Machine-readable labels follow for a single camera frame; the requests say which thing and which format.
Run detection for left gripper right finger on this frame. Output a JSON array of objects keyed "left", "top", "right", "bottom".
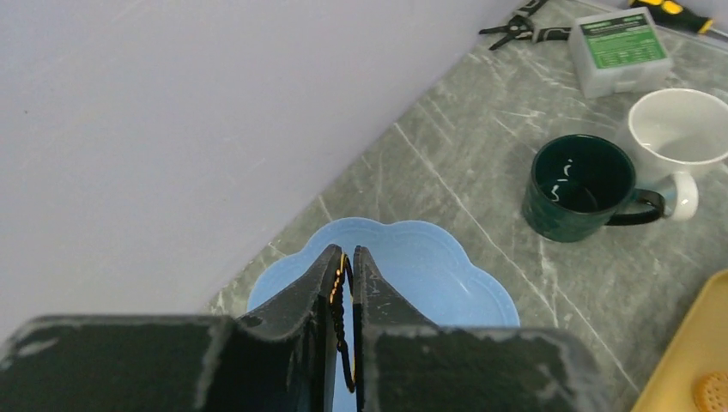
[{"left": 353, "top": 246, "right": 612, "bottom": 411}]

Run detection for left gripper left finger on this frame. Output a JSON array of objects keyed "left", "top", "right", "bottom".
[{"left": 1, "top": 245, "right": 343, "bottom": 411}]

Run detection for blue three-tier cake stand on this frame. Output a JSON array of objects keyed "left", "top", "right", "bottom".
[{"left": 246, "top": 217, "right": 521, "bottom": 412}]

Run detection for dark green mug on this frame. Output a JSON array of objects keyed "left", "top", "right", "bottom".
[{"left": 521, "top": 134, "right": 665, "bottom": 243}]

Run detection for yellow serving tray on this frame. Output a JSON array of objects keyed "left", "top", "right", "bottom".
[{"left": 632, "top": 270, "right": 727, "bottom": 411}]

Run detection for round orange biscuit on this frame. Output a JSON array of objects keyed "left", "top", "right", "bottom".
[{"left": 693, "top": 372, "right": 727, "bottom": 412}]

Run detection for white mug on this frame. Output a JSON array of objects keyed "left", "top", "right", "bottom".
[{"left": 614, "top": 88, "right": 727, "bottom": 221}]

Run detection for black pliers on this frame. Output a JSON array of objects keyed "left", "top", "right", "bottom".
[{"left": 478, "top": 0, "right": 571, "bottom": 51}]

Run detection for green label plastic box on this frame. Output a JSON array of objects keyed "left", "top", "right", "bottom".
[{"left": 567, "top": 7, "right": 673, "bottom": 99}]

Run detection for yellow black screwdriver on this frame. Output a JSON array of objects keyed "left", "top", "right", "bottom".
[{"left": 628, "top": 0, "right": 727, "bottom": 39}]

